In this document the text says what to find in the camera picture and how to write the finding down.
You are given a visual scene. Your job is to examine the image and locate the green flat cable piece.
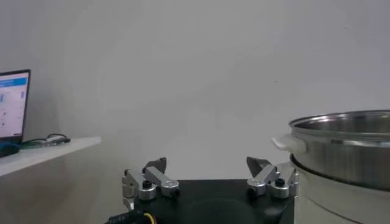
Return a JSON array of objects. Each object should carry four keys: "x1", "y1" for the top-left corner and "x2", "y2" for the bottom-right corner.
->
[{"x1": 19, "y1": 138, "x2": 46, "y2": 149}]

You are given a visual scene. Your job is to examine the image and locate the blue computer mouse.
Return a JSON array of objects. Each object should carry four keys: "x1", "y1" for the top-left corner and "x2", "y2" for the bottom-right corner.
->
[{"x1": 0, "y1": 141, "x2": 21, "y2": 158}]

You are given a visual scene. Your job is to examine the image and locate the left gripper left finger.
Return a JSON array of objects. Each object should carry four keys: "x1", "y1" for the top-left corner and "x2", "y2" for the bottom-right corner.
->
[{"x1": 121, "y1": 156, "x2": 181, "y2": 211}]

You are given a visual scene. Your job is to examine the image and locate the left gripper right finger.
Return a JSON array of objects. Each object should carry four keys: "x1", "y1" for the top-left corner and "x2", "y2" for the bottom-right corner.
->
[{"x1": 246, "y1": 156, "x2": 300, "y2": 200}]

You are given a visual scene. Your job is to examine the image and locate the small white side table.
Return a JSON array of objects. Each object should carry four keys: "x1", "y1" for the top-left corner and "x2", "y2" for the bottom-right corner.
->
[{"x1": 0, "y1": 136, "x2": 102, "y2": 177}]

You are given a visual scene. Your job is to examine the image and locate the white electric cooker pot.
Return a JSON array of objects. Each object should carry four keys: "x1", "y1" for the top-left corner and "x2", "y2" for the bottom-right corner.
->
[{"x1": 289, "y1": 161, "x2": 390, "y2": 224}]

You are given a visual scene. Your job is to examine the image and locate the laptop screen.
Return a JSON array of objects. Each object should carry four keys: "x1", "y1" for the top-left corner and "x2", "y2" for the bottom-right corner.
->
[{"x1": 0, "y1": 69, "x2": 31, "y2": 144}]

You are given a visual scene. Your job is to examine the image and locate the black looped cable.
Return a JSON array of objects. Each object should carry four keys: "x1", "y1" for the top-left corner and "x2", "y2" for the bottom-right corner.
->
[{"x1": 45, "y1": 133, "x2": 71, "y2": 144}]

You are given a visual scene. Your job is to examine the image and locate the steel perforated steamer basket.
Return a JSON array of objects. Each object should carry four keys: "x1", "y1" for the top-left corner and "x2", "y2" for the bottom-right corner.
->
[{"x1": 271, "y1": 110, "x2": 390, "y2": 192}]

